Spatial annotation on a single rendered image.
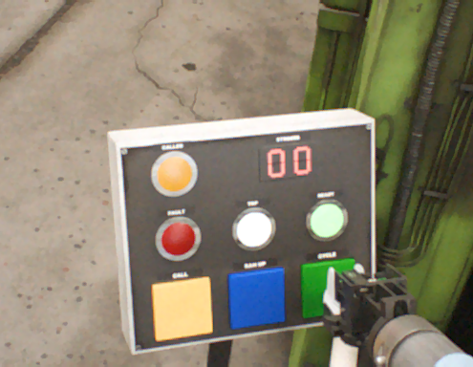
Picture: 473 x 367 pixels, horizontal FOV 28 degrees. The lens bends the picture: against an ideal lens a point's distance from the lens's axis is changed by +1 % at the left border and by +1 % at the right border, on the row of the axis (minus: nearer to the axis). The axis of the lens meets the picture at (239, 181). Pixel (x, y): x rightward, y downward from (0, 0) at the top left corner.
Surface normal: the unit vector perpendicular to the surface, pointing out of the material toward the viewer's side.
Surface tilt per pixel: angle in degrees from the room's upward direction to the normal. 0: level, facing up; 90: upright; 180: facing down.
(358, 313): 60
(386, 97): 90
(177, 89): 0
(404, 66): 90
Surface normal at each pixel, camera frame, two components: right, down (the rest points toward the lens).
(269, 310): 0.26, 0.25
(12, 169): 0.10, -0.71
